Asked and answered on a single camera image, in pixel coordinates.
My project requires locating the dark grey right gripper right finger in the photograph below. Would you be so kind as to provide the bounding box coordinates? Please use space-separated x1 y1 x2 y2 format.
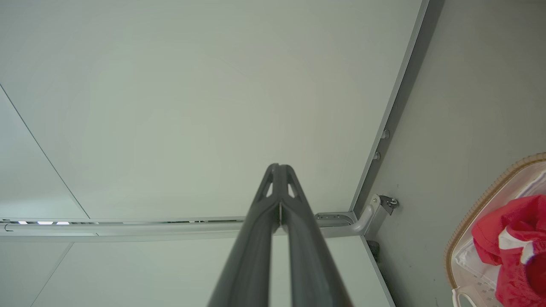
279 164 353 307

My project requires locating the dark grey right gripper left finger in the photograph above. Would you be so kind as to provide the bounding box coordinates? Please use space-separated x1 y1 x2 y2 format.
207 163 281 307

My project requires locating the red jersey with white lettering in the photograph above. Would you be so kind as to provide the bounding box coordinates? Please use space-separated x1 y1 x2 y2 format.
471 195 546 267

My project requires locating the grey partition foot with caster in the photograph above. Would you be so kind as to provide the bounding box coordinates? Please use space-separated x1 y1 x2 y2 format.
315 194 389 238

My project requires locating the black caster wheel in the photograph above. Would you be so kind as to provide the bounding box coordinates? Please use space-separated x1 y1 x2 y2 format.
379 195 400 216

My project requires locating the red shirt in basket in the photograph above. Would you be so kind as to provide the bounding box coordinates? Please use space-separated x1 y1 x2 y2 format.
454 171 546 307

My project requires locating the white laundry basket, woven rim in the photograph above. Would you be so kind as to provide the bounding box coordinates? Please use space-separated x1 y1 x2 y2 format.
444 152 546 307

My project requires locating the plain red shirt, white trim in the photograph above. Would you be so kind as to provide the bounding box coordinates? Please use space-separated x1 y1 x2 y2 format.
495 254 546 307

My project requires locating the grey partition bottom rail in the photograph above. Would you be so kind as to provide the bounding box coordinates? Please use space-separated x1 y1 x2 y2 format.
349 0 430 212

